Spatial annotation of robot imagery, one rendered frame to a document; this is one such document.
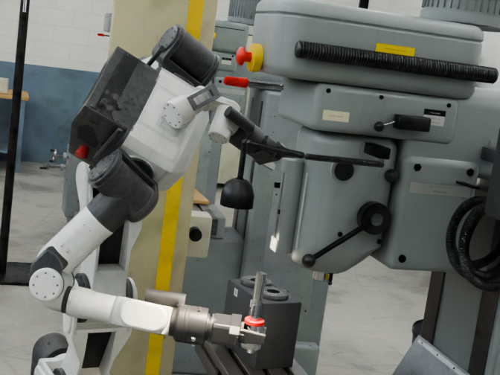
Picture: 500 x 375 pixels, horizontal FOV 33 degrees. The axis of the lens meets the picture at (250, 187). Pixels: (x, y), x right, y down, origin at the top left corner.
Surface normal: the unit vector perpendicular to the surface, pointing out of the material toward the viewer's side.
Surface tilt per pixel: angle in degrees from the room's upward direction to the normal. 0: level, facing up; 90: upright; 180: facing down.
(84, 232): 79
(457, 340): 90
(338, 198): 90
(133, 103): 58
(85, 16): 90
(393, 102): 90
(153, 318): 68
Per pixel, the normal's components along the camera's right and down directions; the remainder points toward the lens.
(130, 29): 0.27, 0.19
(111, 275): 0.47, 0.29
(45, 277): -0.03, -0.03
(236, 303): -0.88, -0.04
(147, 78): 0.47, -0.34
